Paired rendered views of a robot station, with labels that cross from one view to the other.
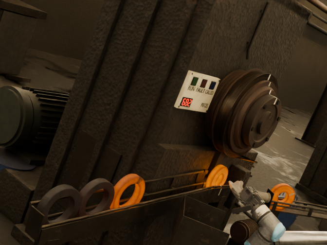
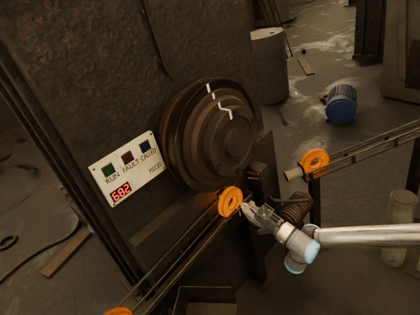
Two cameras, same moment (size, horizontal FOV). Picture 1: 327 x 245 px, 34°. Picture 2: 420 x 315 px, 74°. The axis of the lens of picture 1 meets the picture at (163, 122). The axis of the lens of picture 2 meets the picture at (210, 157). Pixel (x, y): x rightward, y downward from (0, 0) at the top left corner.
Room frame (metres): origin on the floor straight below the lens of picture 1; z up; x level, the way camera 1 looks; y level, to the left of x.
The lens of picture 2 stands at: (1.76, -0.65, 1.67)
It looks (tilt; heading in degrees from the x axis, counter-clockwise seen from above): 33 degrees down; 18
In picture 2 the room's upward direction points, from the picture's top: 16 degrees counter-clockwise
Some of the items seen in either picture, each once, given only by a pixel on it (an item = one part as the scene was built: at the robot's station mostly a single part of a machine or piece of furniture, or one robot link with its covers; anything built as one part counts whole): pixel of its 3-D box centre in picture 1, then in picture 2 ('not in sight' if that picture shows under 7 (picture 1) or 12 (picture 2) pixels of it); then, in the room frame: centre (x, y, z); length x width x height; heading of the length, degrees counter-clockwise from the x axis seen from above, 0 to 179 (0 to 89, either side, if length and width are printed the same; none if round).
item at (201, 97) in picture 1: (198, 92); (131, 167); (2.53, -0.10, 1.15); 0.26 x 0.02 x 0.18; 145
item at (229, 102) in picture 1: (246, 113); (215, 136); (2.75, -0.38, 1.11); 0.47 x 0.06 x 0.47; 145
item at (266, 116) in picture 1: (262, 121); (232, 141); (2.69, -0.46, 1.11); 0.28 x 0.06 x 0.28; 145
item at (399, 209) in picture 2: not in sight; (397, 230); (2.94, -1.22, 0.26); 0.12 x 0.12 x 0.52
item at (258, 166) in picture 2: (233, 186); (259, 182); (2.95, -0.50, 0.68); 0.11 x 0.08 x 0.24; 55
